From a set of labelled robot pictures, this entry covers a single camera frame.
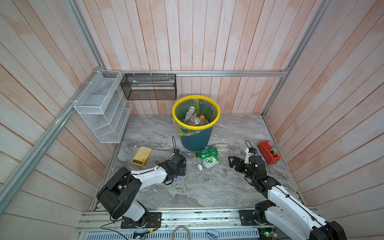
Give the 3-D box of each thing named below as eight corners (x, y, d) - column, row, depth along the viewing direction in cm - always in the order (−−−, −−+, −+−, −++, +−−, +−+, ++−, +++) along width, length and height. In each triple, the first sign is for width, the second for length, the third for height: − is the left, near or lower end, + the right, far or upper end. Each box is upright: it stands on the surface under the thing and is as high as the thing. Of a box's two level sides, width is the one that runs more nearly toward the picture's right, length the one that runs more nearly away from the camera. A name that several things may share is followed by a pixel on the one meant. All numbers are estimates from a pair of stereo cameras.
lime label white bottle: (205, 169, 92) (206, 166, 89) (202, 162, 95) (203, 159, 92) (217, 165, 94) (218, 162, 91) (214, 158, 97) (214, 155, 94)
